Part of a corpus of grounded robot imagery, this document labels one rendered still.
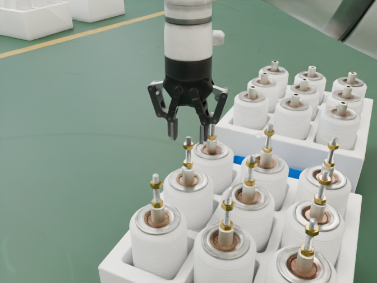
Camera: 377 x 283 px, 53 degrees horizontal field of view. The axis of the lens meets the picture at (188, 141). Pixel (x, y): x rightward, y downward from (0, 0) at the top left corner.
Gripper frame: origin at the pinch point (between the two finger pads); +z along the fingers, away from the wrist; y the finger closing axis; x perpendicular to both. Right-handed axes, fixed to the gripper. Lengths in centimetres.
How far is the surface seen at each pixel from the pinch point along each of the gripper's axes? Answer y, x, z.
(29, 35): -146, 153, 32
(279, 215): 17.7, 2.7, 17.6
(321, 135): 26.5, 34.6, 16.0
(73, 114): -65, 64, 35
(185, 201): 0.7, -4.5, 11.8
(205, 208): 3.9, -2.4, 14.6
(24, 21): -146, 152, 23
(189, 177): 0.4, -0.9, 9.1
